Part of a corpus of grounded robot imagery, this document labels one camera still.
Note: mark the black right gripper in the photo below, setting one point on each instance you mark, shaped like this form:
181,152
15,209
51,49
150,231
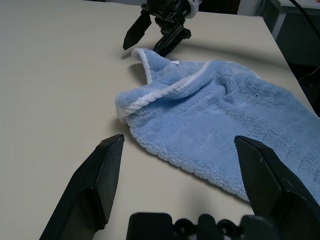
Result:
170,11

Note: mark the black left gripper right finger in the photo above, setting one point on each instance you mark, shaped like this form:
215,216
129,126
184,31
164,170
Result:
270,180

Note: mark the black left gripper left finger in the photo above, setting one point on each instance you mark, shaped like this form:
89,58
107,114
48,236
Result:
95,180

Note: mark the light blue terry towel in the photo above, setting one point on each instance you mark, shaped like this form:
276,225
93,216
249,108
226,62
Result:
200,120

